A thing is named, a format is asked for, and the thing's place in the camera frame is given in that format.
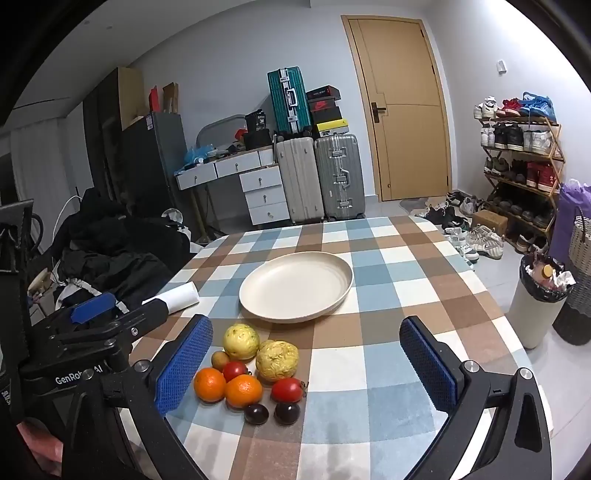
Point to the cardboard box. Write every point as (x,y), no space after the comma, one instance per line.
(489,222)

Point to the dark refrigerator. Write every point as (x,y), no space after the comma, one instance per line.
(152,161)

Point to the wooden shoe rack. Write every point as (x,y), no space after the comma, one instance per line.
(556,159)

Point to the beige suitcase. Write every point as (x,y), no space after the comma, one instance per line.
(300,180)

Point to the teal suitcase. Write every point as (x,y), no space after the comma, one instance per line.
(284,101)

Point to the white curtain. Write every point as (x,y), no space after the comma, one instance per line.
(37,170)

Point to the light woven basket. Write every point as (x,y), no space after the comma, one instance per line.
(581,244)

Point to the orange tangerine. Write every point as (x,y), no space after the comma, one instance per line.
(209,385)
(244,392)

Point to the purple bag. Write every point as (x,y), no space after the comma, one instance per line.
(565,212)

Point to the white drawer cabinet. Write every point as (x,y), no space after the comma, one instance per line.
(264,194)

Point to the red and black shoe box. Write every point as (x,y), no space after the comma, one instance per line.
(325,106)

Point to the cream round plate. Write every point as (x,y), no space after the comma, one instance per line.
(295,286)

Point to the silver suitcase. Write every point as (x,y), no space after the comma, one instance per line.
(339,177)

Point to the tall wooden wardrobe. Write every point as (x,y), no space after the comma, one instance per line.
(111,120)

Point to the large red tomato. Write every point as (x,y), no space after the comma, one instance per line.
(287,390)

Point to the white desk with drawers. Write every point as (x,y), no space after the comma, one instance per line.
(231,167)

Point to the blue plastic bag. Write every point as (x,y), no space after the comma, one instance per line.
(198,154)

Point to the small red tomato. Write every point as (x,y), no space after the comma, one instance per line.
(236,370)

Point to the wooden door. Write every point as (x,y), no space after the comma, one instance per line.
(401,138)

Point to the white trash bin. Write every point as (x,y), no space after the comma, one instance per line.
(531,314)

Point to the black and yellow shoe box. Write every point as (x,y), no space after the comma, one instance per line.
(330,123)

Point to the grey floor mat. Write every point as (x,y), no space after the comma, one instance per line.
(413,205)

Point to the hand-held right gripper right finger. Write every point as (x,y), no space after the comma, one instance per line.
(434,364)

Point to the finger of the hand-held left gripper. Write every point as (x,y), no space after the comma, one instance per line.
(92,308)
(147,314)

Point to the black box with white print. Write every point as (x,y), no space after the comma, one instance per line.
(256,122)

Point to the smooth green guava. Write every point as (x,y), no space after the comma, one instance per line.
(241,341)

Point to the dark woven basket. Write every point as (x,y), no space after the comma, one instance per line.
(575,318)

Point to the small brown kiwi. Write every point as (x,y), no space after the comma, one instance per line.
(219,359)

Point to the wrinkled yellow guava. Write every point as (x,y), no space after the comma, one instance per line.
(278,361)

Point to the pile of dark clothes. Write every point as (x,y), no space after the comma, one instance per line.
(115,249)

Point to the rows of racked shoes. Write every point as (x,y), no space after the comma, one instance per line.
(515,136)

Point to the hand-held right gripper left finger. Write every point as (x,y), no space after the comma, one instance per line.
(182,364)

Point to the scattered shoes group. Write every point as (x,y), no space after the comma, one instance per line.
(480,240)

